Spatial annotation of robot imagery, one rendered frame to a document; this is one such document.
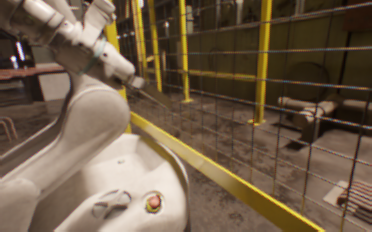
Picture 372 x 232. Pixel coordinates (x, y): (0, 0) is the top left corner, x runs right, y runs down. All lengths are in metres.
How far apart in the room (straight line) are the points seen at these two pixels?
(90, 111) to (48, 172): 0.17
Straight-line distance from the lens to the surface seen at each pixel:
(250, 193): 0.47
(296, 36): 2.23
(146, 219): 0.53
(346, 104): 2.01
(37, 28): 0.37
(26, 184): 0.58
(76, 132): 0.54
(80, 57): 0.36
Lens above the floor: 0.72
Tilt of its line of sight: 16 degrees down
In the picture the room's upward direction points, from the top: 4 degrees counter-clockwise
